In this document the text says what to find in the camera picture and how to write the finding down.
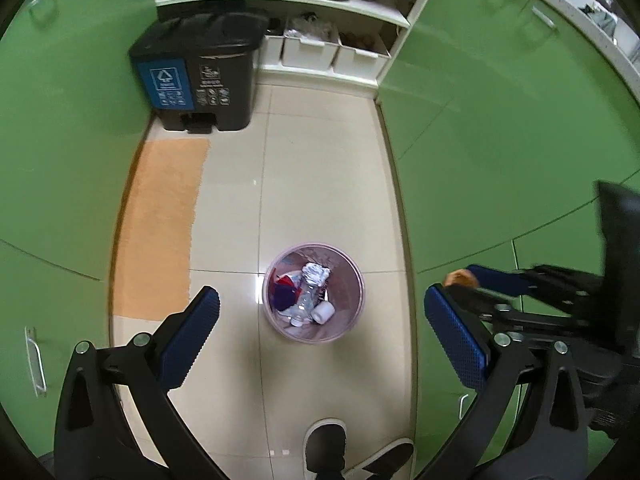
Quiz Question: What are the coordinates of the black shoe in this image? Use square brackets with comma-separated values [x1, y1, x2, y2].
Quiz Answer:
[303, 418, 347, 480]

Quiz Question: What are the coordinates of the white open shelf unit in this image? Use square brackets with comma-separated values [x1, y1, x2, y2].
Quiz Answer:
[155, 0, 428, 98]

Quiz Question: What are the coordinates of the white storage bin right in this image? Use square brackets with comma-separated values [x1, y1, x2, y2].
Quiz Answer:
[333, 34, 390, 80]

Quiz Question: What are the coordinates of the pink round waste basket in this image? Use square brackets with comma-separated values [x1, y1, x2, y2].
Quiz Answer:
[262, 243, 366, 344]

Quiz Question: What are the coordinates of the purple velvet pouch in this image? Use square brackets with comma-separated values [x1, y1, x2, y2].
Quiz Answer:
[270, 283, 298, 312]

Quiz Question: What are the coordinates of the black two-compartment trash bin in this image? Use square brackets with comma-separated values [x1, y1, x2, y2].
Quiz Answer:
[129, 11, 269, 133]

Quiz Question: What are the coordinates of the white paper ball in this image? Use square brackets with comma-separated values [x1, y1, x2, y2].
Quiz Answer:
[302, 262, 331, 287]

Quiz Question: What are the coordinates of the white paper roll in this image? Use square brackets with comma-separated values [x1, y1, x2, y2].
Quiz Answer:
[310, 300, 335, 325]

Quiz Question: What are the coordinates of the white storage bin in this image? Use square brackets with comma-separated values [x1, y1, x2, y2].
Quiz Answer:
[281, 28, 338, 72]
[333, 34, 390, 80]

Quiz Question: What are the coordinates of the orange floor mat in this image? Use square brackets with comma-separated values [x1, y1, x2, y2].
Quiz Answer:
[111, 139, 209, 321]

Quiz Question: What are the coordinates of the red mesh cloth bag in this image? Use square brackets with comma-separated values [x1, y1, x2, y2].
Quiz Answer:
[274, 274, 297, 292]

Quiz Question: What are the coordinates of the clear bottle red label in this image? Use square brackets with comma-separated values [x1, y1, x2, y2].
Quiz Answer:
[290, 282, 324, 327]

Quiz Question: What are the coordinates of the orange round lid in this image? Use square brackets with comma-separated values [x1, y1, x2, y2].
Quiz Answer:
[444, 269, 480, 288]

